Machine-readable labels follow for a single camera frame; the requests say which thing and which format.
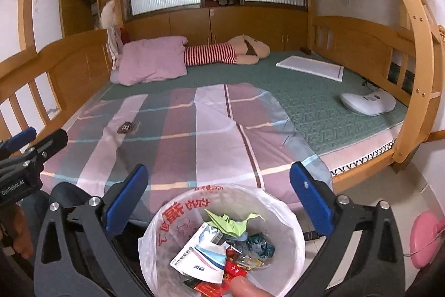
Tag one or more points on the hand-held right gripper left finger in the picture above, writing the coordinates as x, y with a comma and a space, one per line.
127, 199

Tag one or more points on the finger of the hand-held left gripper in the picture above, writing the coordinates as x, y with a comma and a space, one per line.
52, 142
21, 139

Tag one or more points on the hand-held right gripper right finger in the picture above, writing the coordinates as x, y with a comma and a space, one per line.
311, 198

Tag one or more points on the white red-printed plastic bag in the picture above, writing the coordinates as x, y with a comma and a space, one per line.
278, 213

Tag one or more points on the dark green packet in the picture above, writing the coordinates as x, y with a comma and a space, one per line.
259, 244

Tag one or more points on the white blue packet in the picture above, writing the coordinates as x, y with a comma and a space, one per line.
207, 233

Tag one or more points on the yellow snack bag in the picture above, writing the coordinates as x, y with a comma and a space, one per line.
252, 262

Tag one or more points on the light green paper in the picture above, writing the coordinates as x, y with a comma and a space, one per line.
226, 222

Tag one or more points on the white paper cup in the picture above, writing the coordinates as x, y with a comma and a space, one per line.
205, 258

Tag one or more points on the red snack packet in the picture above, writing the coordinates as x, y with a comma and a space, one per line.
208, 289

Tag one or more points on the person's left hand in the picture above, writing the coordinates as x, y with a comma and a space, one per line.
22, 231

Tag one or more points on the person's right hand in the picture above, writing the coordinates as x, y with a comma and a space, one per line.
247, 288

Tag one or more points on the black rod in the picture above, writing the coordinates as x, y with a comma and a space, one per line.
313, 235

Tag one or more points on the green patterned bed mat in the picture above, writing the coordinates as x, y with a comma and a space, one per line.
313, 98

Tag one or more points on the white oval device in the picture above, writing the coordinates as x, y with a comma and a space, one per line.
368, 104

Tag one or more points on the plaid bed sheet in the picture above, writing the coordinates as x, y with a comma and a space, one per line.
215, 130

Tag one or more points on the white hanging cloth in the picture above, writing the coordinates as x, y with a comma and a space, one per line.
113, 46

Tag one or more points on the pink round object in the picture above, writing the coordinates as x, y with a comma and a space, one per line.
427, 234

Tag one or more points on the pink pillow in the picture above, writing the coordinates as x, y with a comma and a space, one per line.
149, 60

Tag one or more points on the white flat board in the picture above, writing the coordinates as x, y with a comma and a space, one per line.
309, 67

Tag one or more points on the white plush toy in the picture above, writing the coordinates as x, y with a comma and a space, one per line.
107, 15

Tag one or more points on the striped plush doll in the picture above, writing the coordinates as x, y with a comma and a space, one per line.
208, 55

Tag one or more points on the wooden bunk bed frame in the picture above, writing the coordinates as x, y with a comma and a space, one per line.
69, 64

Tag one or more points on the wooden wall cabinets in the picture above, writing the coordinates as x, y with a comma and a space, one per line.
250, 27

